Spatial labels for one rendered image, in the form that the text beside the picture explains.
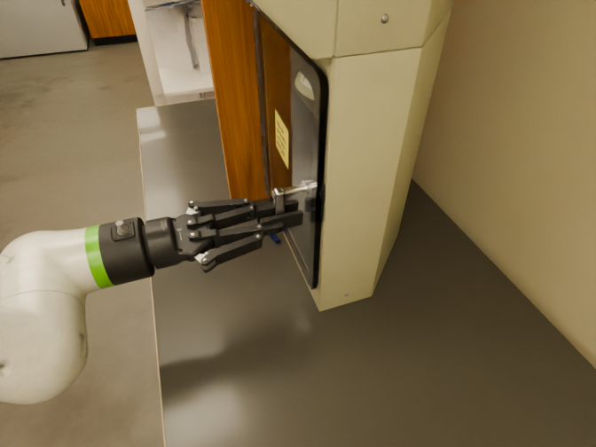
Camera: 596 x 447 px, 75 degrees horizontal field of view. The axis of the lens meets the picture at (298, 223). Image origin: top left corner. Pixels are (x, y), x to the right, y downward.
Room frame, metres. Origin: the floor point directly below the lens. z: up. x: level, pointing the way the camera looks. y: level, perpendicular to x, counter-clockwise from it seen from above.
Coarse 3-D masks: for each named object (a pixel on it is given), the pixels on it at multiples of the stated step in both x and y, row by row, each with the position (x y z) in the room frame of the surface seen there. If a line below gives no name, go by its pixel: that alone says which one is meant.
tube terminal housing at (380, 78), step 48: (384, 0) 0.45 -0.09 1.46; (432, 0) 0.47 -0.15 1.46; (336, 48) 0.44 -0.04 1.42; (384, 48) 0.46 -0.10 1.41; (432, 48) 0.55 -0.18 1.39; (336, 96) 0.44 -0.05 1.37; (384, 96) 0.46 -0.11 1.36; (336, 144) 0.44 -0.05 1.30; (384, 144) 0.46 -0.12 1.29; (336, 192) 0.44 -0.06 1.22; (384, 192) 0.47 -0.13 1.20; (336, 240) 0.44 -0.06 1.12; (384, 240) 0.49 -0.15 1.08; (336, 288) 0.45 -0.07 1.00
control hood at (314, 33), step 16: (256, 0) 0.41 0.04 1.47; (272, 0) 0.41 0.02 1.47; (288, 0) 0.42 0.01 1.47; (304, 0) 0.42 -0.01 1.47; (320, 0) 0.43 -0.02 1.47; (336, 0) 0.44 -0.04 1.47; (272, 16) 0.42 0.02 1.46; (288, 16) 0.42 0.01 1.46; (304, 16) 0.42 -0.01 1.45; (320, 16) 0.43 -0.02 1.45; (336, 16) 0.44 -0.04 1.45; (288, 32) 0.42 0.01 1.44; (304, 32) 0.42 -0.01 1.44; (320, 32) 0.43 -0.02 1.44; (304, 48) 0.43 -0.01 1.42; (320, 48) 0.43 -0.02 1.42
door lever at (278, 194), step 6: (294, 186) 0.48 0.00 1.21; (300, 186) 0.48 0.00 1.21; (306, 186) 0.47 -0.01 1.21; (276, 192) 0.46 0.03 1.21; (282, 192) 0.46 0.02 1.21; (288, 192) 0.47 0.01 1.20; (294, 192) 0.47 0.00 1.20; (300, 192) 0.47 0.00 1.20; (306, 192) 0.47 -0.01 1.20; (276, 198) 0.46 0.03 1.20; (282, 198) 0.46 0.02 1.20; (276, 204) 0.46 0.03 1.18; (282, 204) 0.46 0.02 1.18; (276, 210) 0.46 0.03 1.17; (282, 210) 0.47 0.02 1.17
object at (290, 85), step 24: (264, 24) 0.67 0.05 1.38; (264, 48) 0.68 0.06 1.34; (288, 48) 0.55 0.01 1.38; (264, 72) 0.69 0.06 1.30; (288, 72) 0.55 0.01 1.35; (312, 72) 0.46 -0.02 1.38; (264, 96) 0.70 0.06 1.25; (288, 96) 0.56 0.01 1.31; (312, 96) 0.46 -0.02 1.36; (264, 120) 0.71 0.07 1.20; (288, 120) 0.56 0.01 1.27; (312, 120) 0.46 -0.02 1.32; (288, 144) 0.56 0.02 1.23; (312, 144) 0.46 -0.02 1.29; (288, 168) 0.56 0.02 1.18; (312, 168) 0.46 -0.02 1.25; (312, 192) 0.45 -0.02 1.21; (312, 216) 0.45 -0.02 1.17; (288, 240) 0.57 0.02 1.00; (312, 240) 0.45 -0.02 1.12; (312, 264) 0.44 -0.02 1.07; (312, 288) 0.44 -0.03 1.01
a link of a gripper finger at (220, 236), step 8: (256, 224) 0.45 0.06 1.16; (192, 232) 0.42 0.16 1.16; (200, 232) 0.42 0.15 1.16; (208, 232) 0.42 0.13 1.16; (216, 232) 0.42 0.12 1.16; (224, 232) 0.43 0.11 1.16; (232, 232) 0.43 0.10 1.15; (240, 232) 0.43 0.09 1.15; (248, 232) 0.43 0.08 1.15; (216, 240) 0.42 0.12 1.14; (224, 240) 0.42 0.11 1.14; (232, 240) 0.43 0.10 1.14
